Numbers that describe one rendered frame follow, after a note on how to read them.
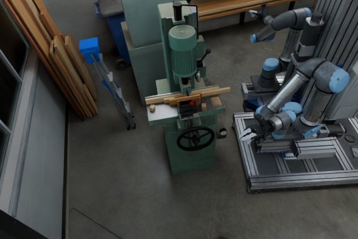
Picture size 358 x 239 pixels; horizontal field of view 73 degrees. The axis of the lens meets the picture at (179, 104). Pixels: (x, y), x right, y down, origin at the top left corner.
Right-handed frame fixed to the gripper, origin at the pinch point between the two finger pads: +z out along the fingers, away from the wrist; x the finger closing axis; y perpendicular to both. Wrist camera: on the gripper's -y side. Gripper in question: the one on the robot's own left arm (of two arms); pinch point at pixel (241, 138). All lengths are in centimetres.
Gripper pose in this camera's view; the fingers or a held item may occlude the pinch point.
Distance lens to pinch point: 131.2
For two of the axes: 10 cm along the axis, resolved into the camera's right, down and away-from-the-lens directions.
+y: 1.3, 7.6, 6.4
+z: -8.8, 3.8, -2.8
